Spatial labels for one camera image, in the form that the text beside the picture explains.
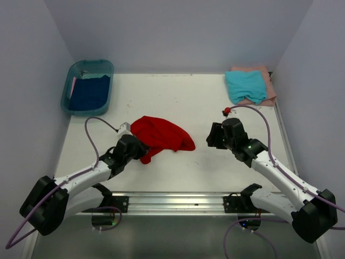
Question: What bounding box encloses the red t shirt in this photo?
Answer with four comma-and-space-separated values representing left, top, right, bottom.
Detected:
130, 116, 196, 165

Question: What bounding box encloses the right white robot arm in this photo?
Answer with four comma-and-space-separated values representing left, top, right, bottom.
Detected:
206, 118, 337, 243

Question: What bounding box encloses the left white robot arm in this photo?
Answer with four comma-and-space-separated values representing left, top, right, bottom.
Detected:
19, 134, 149, 236

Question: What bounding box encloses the folded pink t shirt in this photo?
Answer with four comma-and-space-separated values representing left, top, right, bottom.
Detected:
230, 66, 277, 107

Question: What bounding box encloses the folded turquoise t shirt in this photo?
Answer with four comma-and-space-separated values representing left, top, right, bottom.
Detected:
224, 70, 267, 105

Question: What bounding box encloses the dark blue t shirt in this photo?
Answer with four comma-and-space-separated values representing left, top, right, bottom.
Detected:
69, 75, 110, 111

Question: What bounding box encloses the pink paper in bin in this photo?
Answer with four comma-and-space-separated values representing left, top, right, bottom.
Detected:
70, 77, 77, 98

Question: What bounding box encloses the teal plastic bin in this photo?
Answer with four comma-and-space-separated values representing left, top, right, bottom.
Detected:
60, 59, 114, 117

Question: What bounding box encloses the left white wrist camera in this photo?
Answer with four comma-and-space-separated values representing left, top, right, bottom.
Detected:
118, 122, 132, 138

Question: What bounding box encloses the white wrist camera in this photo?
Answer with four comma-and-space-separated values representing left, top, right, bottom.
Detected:
118, 122, 132, 138
222, 107, 231, 118

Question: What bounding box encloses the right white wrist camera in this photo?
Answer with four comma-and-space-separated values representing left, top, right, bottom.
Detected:
222, 107, 231, 118

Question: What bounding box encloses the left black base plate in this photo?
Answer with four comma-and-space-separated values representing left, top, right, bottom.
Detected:
100, 195, 129, 213

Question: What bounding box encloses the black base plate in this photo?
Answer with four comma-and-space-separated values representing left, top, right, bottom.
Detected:
223, 193, 268, 214
100, 195, 129, 213

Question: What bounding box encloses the aluminium mounting rail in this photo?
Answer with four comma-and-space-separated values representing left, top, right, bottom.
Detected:
75, 190, 273, 216

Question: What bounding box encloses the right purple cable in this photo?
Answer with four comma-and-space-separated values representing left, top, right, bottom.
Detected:
224, 104, 345, 259

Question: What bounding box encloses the purple cable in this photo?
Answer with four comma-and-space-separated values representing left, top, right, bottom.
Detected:
224, 104, 345, 259
5, 117, 122, 249

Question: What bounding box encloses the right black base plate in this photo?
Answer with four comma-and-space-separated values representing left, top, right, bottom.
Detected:
223, 193, 268, 214

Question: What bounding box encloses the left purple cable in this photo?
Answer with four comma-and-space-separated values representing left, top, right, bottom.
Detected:
5, 117, 122, 249

